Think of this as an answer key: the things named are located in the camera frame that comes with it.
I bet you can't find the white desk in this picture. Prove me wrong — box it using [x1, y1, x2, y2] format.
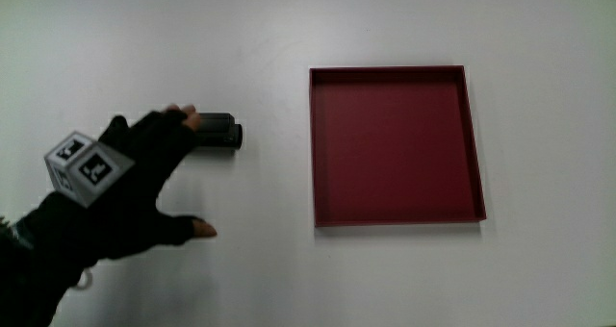
[0, 0, 616, 327]

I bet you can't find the person's left forearm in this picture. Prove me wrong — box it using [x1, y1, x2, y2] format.
[0, 191, 100, 327]

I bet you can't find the person's left hand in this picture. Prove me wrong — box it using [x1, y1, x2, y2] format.
[43, 104, 218, 264]

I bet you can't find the red square tray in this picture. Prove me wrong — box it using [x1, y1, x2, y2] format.
[308, 64, 488, 228]

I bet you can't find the white cord loop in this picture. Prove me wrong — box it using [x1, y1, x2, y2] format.
[70, 266, 93, 290]

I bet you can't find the black stapler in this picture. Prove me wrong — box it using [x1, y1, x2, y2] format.
[191, 112, 244, 151]

